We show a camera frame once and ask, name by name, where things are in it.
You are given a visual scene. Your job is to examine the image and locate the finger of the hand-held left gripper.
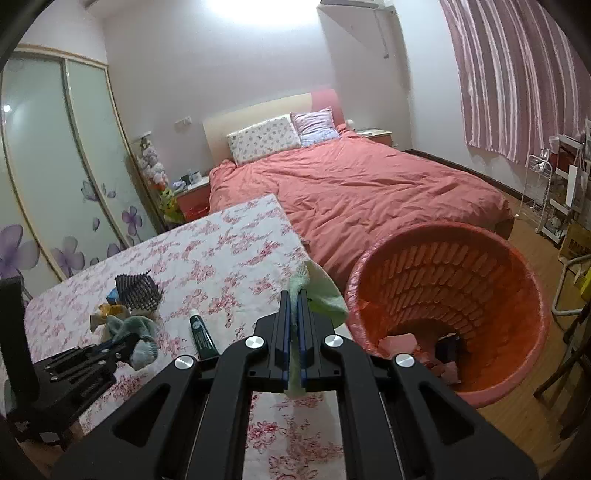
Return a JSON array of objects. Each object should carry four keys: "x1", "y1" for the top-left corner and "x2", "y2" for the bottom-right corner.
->
[{"x1": 90, "y1": 333, "x2": 140, "y2": 367}]

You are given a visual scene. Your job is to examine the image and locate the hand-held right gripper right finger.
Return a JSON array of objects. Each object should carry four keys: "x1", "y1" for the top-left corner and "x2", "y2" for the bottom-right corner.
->
[{"x1": 298, "y1": 288, "x2": 539, "y2": 480}]

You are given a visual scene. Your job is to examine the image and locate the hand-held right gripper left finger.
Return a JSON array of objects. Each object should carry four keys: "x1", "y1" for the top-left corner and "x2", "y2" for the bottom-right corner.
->
[{"x1": 51, "y1": 290, "x2": 296, "y2": 480}]

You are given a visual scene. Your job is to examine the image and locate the teal cloth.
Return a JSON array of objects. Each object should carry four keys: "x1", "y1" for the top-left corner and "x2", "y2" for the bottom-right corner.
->
[{"x1": 105, "y1": 315, "x2": 160, "y2": 370}]

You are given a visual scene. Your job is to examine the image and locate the light green cloth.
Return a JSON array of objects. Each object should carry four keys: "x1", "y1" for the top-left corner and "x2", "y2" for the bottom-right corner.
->
[{"x1": 284, "y1": 261, "x2": 350, "y2": 398}]

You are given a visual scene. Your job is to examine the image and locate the orange plastic laundry basket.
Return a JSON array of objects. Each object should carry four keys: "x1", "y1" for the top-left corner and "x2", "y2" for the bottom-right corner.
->
[{"x1": 344, "y1": 222, "x2": 552, "y2": 408}]

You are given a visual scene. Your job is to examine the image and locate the yellow blue wrapper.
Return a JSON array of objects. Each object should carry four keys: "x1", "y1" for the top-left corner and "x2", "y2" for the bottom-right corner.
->
[{"x1": 102, "y1": 288, "x2": 124, "y2": 318}]

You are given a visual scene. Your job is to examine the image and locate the black ribbed plastic piece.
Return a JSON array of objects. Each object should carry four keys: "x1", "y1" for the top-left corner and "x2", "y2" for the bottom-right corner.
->
[{"x1": 114, "y1": 272, "x2": 164, "y2": 319}]

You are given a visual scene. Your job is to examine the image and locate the dark green tube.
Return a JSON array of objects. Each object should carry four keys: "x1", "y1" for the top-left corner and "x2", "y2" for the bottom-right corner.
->
[{"x1": 189, "y1": 313, "x2": 221, "y2": 361}]

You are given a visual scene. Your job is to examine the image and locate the pink crumpled paper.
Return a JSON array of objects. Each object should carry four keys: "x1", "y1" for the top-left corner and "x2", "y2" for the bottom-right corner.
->
[{"x1": 379, "y1": 333, "x2": 419, "y2": 358}]

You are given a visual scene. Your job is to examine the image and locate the floral tablecloth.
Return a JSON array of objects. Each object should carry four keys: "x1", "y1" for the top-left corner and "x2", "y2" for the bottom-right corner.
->
[{"x1": 23, "y1": 194, "x2": 352, "y2": 480}]

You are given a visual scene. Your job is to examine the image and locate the black packet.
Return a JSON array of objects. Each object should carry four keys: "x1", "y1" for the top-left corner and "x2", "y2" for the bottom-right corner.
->
[{"x1": 434, "y1": 335, "x2": 462, "y2": 368}]

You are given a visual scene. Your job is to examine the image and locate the nightstand with mug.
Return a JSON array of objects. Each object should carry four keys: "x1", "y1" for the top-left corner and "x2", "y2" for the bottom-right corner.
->
[{"x1": 175, "y1": 178, "x2": 213, "y2": 222}]

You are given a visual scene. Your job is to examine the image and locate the bed with red cover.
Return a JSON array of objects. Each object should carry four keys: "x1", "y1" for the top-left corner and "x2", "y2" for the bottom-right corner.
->
[{"x1": 203, "y1": 88, "x2": 515, "y2": 289}]

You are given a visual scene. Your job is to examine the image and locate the hanging plush toy bunch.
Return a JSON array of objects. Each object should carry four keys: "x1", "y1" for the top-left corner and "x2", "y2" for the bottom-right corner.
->
[{"x1": 136, "y1": 136, "x2": 182, "y2": 227}]

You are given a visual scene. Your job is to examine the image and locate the flower print sliding wardrobe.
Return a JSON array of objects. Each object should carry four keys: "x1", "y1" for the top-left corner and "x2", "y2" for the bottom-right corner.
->
[{"x1": 0, "y1": 44, "x2": 160, "y2": 301}]

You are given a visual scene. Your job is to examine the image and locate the floral pillow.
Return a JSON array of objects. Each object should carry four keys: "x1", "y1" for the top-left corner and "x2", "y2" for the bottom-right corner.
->
[{"x1": 226, "y1": 115, "x2": 301, "y2": 166}]

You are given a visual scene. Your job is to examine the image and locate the pink striped pillow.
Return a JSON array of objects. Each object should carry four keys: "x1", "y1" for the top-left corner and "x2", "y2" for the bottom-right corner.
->
[{"x1": 290, "y1": 107, "x2": 340, "y2": 147}]

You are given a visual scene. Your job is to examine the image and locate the pink nightstand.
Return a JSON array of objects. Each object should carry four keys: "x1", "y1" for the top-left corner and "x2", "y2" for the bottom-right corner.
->
[{"x1": 355, "y1": 128, "x2": 393, "y2": 147}]

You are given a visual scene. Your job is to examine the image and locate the white shelf trolley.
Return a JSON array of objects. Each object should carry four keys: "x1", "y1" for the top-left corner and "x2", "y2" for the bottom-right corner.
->
[{"x1": 542, "y1": 134, "x2": 591, "y2": 244}]

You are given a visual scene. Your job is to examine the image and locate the brown paper bag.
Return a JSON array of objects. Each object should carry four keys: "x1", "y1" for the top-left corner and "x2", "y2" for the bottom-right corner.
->
[{"x1": 558, "y1": 224, "x2": 591, "y2": 265}]

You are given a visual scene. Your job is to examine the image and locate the white paper bag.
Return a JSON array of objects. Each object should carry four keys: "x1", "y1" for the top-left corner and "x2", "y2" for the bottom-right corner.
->
[{"x1": 566, "y1": 164, "x2": 591, "y2": 209}]

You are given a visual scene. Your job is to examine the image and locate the white air conditioner pipe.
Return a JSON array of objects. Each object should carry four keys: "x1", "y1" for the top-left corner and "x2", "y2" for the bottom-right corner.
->
[{"x1": 373, "y1": 6, "x2": 394, "y2": 59}]

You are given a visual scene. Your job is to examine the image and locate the pink curtain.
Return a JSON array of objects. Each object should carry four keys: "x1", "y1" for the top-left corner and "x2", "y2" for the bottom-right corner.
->
[{"x1": 438, "y1": 0, "x2": 591, "y2": 162}]

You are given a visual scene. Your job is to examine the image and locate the white air conditioner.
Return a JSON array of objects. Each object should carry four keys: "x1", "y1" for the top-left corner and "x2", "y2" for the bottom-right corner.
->
[{"x1": 318, "y1": 0, "x2": 393, "y2": 8}]

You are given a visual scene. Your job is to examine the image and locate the white metal tube frame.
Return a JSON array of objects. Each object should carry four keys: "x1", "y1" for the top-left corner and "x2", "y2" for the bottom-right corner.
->
[{"x1": 551, "y1": 254, "x2": 591, "y2": 320}]

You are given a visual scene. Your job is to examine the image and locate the white wire rack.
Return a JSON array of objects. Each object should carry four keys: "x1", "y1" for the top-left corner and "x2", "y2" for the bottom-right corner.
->
[{"x1": 522, "y1": 154, "x2": 553, "y2": 223}]

